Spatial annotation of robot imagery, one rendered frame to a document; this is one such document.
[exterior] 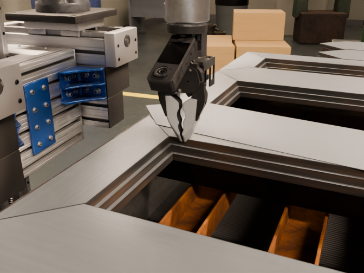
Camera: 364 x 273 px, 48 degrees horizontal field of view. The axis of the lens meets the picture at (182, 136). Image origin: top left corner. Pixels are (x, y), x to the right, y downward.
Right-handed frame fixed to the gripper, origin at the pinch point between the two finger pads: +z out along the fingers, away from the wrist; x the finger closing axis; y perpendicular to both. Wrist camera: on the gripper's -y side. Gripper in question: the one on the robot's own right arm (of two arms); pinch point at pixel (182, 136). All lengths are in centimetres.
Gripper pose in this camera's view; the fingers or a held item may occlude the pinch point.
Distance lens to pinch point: 75.8
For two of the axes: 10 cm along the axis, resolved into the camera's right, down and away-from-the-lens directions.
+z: 0.0, 9.3, 3.8
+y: 4.1, -3.5, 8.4
